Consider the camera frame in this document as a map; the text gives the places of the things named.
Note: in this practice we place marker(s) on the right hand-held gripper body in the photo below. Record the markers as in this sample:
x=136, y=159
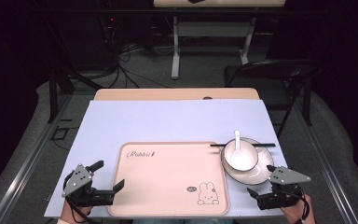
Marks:
x=284, y=186

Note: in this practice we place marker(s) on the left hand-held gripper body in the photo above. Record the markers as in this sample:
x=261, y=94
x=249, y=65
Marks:
x=80, y=183

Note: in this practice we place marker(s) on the person's right hand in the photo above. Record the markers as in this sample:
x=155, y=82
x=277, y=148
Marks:
x=295, y=213

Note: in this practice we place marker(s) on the person's left hand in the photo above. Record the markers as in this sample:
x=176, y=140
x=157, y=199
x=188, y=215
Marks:
x=74, y=213

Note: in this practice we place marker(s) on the white plate with dark rim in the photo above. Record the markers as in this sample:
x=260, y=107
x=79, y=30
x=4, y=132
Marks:
x=261, y=174

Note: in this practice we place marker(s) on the black chopstick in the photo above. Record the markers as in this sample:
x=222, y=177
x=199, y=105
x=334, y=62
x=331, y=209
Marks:
x=219, y=144
x=265, y=145

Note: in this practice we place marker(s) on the white bowl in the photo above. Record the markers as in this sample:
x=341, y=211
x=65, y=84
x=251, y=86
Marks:
x=245, y=161

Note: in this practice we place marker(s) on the white ceramic spoon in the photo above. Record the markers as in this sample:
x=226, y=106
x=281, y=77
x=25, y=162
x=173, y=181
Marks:
x=237, y=140

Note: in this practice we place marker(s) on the pink tray with rabbit print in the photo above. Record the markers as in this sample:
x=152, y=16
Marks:
x=167, y=183

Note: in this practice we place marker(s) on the pale blue table mat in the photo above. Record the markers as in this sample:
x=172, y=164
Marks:
x=155, y=124

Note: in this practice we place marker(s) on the black metal stand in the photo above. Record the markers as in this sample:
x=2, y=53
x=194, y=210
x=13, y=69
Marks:
x=60, y=81

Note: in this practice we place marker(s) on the black folding chair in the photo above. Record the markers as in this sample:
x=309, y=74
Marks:
x=273, y=70

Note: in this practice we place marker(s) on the wooden table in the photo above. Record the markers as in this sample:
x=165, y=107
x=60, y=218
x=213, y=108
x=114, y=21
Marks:
x=167, y=94

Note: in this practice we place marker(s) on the white-legged desk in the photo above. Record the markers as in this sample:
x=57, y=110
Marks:
x=211, y=29

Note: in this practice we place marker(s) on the metal floor rail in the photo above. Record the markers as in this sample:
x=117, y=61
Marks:
x=326, y=161
x=28, y=161

